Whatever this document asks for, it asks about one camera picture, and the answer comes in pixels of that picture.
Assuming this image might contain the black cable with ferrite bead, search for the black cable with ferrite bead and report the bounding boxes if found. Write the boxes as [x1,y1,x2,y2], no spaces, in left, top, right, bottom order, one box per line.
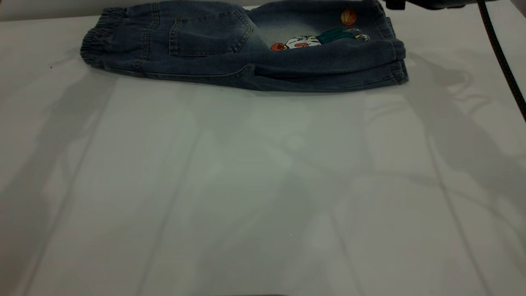
[477,0,526,123]

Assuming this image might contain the blue denim children's pants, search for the blue denim children's pants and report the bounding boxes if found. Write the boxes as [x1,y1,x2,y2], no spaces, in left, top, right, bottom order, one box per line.
[80,0,409,93]

